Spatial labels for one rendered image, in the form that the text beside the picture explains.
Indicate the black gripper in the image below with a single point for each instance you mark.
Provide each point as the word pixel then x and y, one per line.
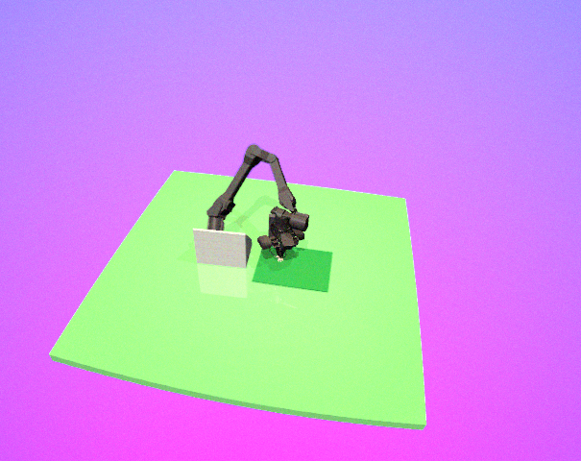
pixel 266 243

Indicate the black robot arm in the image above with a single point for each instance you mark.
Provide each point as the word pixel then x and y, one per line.
pixel 224 204

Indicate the dark grey cooling fan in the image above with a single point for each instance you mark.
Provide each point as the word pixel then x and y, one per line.
pixel 271 226

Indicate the green circuit board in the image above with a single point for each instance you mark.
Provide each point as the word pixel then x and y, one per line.
pixel 301 268

